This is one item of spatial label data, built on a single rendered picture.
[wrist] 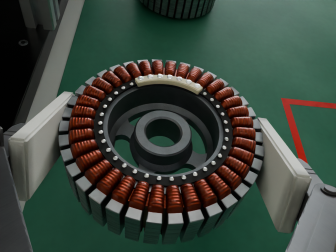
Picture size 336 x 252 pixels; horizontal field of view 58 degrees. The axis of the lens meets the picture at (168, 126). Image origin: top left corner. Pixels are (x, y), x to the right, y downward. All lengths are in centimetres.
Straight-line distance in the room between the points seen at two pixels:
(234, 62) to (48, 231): 27
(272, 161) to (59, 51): 27
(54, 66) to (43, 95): 4
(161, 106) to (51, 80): 16
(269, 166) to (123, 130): 9
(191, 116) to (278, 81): 20
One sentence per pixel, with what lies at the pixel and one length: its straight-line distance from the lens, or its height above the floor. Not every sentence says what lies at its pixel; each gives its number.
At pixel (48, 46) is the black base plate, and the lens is 36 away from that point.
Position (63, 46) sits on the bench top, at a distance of 37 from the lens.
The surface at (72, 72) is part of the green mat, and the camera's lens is 34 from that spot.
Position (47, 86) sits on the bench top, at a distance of 33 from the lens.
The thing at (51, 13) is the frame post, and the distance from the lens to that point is 35.
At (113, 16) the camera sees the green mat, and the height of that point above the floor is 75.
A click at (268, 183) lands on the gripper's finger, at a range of 16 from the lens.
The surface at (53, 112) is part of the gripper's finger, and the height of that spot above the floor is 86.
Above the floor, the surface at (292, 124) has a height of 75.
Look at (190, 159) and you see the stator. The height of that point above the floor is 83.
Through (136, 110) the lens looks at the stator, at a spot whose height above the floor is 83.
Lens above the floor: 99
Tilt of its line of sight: 53 degrees down
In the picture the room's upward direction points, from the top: 14 degrees clockwise
